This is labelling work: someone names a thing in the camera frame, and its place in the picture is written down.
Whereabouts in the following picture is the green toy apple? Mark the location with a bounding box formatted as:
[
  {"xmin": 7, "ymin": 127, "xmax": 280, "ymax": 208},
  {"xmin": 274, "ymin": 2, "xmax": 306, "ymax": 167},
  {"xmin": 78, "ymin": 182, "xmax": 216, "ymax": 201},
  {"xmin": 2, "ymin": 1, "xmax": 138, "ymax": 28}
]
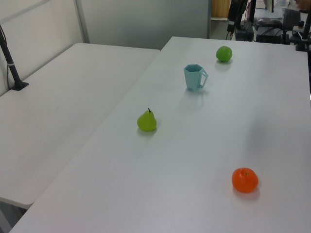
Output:
[{"xmin": 216, "ymin": 46, "xmax": 233, "ymax": 63}]

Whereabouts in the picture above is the white partition frame post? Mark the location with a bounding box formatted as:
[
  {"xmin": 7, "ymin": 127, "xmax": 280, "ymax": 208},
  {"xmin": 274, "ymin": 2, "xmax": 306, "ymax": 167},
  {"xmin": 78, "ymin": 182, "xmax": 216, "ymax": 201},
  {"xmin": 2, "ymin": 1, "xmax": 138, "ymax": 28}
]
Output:
[{"xmin": 74, "ymin": 0, "xmax": 90, "ymax": 44}]

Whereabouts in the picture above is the brown wooden board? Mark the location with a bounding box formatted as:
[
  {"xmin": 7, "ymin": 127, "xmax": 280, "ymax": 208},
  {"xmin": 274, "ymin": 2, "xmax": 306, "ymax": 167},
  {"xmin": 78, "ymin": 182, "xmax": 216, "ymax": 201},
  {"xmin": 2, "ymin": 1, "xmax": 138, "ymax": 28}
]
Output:
[{"xmin": 210, "ymin": 0, "xmax": 230, "ymax": 20}]

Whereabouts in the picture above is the black vertical pole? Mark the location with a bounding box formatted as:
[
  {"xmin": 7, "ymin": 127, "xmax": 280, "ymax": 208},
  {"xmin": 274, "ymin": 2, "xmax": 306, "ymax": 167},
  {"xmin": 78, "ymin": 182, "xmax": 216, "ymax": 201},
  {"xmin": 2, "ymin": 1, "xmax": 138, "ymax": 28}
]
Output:
[{"xmin": 248, "ymin": 0, "xmax": 257, "ymax": 25}]

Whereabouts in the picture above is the black electronic equipment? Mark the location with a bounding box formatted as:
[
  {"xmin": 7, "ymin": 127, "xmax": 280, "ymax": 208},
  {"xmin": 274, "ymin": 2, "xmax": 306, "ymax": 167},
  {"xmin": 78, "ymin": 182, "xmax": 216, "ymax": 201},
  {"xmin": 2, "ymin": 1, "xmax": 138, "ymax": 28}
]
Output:
[{"xmin": 234, "ymin": 18, "xmax": 296, "ymax": 45}]

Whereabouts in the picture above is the black camera stand pole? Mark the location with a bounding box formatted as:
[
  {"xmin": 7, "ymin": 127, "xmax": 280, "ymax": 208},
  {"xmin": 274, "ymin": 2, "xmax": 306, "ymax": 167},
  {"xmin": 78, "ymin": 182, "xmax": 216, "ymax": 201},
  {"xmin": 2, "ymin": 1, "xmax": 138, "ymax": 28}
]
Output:
[{"xmin": 0, "ymin": 24, "xmax": 29, "ymax": 91}]

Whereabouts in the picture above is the orange toy tangerine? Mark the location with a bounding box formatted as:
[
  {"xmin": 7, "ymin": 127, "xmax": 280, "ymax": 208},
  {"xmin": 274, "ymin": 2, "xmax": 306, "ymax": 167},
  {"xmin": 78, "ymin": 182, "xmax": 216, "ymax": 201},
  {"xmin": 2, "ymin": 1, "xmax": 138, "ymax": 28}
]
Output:
[{"xmin": 231, "ymin": 167, "xmax": 259, "ymax": 194}]

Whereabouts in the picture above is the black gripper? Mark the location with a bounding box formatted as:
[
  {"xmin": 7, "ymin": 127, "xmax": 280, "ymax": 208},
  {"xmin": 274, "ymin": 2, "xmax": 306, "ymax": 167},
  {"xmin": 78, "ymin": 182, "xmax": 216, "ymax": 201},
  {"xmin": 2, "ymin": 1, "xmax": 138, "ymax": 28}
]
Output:
[{"xmin": 226, "ymin": 0, "xmax": 246, "ymax": 33}]

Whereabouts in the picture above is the light blue hexagonal mug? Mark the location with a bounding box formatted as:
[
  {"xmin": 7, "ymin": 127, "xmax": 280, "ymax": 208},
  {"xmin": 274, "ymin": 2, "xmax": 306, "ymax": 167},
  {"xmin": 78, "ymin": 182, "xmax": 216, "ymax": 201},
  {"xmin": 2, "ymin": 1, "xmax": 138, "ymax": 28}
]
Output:
[{"xmin": 183, "ymin": 64, "xmax": 209, "ymax": 92}]

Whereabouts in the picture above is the green toy pear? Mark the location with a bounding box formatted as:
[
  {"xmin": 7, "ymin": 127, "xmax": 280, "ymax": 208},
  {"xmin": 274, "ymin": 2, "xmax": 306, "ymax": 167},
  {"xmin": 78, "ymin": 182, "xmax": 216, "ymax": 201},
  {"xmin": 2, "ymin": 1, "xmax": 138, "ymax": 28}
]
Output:
[{"xmin": 137, "ymin": 108, "xmax": 157, "ymax": 133}]

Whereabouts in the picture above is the black clamp stand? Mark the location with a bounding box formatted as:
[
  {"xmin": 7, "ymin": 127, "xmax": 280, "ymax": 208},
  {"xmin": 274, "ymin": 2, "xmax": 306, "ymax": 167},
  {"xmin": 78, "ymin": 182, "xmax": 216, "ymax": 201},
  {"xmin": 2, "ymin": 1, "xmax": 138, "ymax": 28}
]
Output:
[{"xmin": 295, "ymin": 14, "xmax": 311, "ymax": 51}]

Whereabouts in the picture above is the grey partition panel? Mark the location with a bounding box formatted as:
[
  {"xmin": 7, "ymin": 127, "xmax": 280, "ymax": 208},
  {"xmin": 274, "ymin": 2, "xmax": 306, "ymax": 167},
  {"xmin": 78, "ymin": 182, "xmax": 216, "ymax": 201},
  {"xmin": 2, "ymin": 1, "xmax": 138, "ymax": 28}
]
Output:
[{"xmin": 79, "ymin": 0, "xmax": 211, "ymax": 50}]

